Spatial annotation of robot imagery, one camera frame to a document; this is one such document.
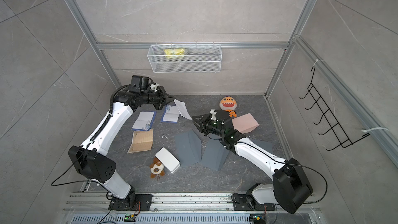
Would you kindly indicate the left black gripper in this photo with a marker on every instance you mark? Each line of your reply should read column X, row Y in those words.
column 164, row 100

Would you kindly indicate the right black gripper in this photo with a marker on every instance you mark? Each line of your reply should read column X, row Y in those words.
column 203, row 123

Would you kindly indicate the white letter paper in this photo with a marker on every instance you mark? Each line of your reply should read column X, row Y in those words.
column 182, row 109
column 171, row 114

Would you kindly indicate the white blue bordered letter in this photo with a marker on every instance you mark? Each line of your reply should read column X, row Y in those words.
column 144, row 121

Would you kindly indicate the grey envelope gold rose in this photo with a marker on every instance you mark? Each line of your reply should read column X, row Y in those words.
column 214, row 155

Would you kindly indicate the grey envelope front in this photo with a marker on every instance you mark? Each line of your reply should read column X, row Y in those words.
column 264, row 145

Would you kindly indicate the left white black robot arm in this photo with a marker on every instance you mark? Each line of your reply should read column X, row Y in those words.
column 90, row 158

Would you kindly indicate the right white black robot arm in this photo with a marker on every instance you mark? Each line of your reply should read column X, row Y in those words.
column 290, row 186

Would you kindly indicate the orange shark plush toy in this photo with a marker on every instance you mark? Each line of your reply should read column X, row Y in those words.
column 229, row 104

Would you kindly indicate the yellow packet in basket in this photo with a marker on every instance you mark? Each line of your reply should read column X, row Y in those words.
column 175, row 53

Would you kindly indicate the white rectangular box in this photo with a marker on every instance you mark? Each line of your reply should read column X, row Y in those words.
column 170, row 162

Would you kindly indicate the brown white dog plush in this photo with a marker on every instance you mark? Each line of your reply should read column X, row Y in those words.
column 156, row 168

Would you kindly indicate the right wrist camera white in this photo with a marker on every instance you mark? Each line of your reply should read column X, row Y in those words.
column 213, row 115

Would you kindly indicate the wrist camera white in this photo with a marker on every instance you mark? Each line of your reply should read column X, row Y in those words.
column 154, row 87
column 213, row 115

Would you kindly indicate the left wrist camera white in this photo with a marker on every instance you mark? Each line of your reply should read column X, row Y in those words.
column 154, row 87

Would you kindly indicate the white wire mesh basket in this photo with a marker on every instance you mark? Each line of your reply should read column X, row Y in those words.
column 200, row 59

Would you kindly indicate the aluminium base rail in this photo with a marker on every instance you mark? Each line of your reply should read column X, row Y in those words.
column 181, row 208

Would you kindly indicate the black wire hook rack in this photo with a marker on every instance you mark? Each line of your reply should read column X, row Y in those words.
column 328, row 116

